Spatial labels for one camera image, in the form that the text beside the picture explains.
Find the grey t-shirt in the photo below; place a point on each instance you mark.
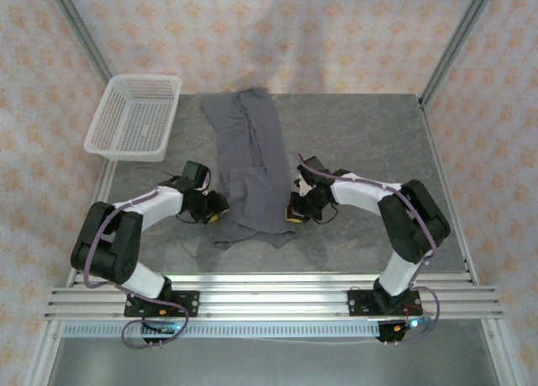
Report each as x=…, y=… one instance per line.
x=260, y=184

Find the aluminium table side rail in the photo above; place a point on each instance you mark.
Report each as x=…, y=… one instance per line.
x=98, y=184
x=445, y=167

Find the white perforated plastic basket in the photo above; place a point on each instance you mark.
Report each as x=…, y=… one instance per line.
x=132, y=117

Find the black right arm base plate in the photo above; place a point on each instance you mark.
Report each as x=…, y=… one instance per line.
x=359, y=304

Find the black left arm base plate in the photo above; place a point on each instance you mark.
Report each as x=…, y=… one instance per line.
x=189, y=304

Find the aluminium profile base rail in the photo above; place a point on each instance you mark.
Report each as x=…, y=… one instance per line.
x=273, y=297

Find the small circuit board with LED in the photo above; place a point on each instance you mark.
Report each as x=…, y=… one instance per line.
x=403, y=327
x=166, y=329

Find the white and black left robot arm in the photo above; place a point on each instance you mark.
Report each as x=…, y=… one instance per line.
x=159, y=201

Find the grey metal lower panel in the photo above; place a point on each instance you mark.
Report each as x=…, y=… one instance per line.
x=273, y=363

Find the aluminium frame post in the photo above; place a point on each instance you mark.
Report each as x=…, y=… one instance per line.
x=458, y=41
x=80, y=28

